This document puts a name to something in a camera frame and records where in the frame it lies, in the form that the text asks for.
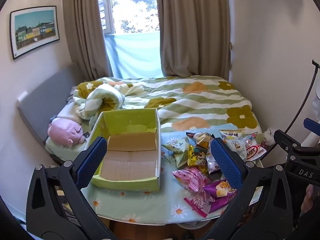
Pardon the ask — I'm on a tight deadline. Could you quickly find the pink plush pig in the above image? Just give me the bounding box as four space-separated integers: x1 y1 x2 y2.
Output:
47 117 87 147

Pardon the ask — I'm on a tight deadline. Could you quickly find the orange fries snack packet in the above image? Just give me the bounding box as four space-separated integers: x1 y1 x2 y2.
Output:
195 137 213 149

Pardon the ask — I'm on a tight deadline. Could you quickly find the pink puffy snack packet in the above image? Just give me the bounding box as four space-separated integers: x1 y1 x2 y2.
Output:
171 166 209 192

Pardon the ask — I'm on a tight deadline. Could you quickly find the white plastic bag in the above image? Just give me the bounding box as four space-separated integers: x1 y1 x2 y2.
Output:
261 127 275 145

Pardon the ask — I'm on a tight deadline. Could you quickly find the green cardboard box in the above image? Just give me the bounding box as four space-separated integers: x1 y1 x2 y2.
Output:
86 108 162 192

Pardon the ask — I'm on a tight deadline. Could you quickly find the floral striped duvet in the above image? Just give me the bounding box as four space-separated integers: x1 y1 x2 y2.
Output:
72 75 263 133

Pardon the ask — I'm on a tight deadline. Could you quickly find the red white snack packet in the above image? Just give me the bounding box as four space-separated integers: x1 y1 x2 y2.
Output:
244 140 268 162

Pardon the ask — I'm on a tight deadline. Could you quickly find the pink flat snack packet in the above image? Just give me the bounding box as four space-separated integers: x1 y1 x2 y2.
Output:
184 192 215 218

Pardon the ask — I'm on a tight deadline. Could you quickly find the beige curtain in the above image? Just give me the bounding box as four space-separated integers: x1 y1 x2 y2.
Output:
62 0 114 80
155 0 232 79

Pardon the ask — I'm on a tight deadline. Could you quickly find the framed houses picture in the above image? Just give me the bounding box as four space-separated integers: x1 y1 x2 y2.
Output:
9 5 60 60

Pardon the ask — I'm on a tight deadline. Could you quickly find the grey headboard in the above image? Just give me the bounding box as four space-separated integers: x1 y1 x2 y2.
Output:
17 62 83 143

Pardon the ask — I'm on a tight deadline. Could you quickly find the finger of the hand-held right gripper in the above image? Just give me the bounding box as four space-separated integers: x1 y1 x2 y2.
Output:
274 129 320 155
303 118 320 137

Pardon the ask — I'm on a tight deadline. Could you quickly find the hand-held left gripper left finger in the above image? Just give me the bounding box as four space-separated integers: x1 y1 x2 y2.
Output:
25 136 118 240

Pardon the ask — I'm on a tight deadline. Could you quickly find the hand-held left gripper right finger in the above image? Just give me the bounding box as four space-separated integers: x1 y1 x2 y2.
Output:
200 137 300 240

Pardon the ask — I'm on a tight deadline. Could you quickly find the person's right hand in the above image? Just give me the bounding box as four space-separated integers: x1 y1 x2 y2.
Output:
301 185 316 213

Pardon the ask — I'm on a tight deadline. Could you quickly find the light green snack packet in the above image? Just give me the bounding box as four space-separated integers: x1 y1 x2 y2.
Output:
162 137 192 168

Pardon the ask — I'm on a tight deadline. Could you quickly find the window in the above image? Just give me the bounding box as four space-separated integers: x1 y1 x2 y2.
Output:
96 0 160 34

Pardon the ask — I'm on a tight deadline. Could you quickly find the white cartoon snack packet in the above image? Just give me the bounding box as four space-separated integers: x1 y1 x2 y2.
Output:
224 137 250 160

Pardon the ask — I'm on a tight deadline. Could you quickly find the black cable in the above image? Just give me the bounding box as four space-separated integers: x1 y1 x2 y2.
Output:
285 59 320 133

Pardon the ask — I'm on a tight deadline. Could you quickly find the white yellow cheese snack packet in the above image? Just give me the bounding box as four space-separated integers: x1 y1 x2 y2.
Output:
219 129 258 140

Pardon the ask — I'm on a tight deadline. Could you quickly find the dark brown snack packet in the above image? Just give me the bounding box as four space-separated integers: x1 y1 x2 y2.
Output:
185 131 215 140

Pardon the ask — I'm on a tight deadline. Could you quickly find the yellow black snack packet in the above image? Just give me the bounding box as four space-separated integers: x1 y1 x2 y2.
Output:
187 146 209 175

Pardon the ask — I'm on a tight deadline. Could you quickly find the teal cloth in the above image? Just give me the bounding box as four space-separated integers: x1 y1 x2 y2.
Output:
104 32 164 78

